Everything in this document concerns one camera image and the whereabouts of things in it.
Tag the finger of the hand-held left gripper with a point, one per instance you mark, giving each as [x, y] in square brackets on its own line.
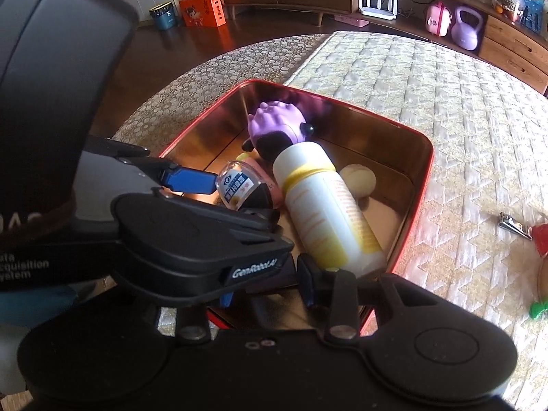
[192, 244]
[192, 180]

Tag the pink toy suitcase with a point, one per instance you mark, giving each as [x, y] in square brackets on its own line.
[439, 19]

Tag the red sachet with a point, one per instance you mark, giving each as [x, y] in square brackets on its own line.
[541, 239]

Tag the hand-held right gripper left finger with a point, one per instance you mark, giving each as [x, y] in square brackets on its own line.
[192, 321]

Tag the small clear bottle black cap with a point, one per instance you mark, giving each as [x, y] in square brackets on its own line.
[237, 184]

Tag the quilted cream table mat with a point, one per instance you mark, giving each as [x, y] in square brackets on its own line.
[471, 137]

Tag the small green toy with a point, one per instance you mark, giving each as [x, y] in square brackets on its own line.
[540, 309]

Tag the purple spiky toy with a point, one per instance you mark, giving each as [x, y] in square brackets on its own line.
[274, 120]

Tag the red tin box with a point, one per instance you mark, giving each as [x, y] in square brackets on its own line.
[385, 205]

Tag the blue bucket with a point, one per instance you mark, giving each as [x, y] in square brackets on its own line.
[162, 17]

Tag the white router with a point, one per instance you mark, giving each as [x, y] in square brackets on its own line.
[377, 4]

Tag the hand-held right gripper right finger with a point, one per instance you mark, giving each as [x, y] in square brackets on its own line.
[307, 280]

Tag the metal nail clipper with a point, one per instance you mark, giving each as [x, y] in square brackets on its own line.
[513, 224]

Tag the purple kettlebell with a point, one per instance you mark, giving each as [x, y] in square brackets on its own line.
[467, 30]

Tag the white bottle yellow band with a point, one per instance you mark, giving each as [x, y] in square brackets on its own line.
[317, 205]

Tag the orange gift box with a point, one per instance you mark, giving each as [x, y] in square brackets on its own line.
[201, 10]

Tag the clear plastic bag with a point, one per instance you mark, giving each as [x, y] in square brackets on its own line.
[507, 0]

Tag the small cream round toy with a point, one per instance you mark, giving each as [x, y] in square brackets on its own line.
[359, 177]

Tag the pink flat box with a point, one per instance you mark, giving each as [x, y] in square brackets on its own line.
[351, 20]

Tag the beige bowl white inside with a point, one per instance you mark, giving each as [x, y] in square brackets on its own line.
[543, 282]

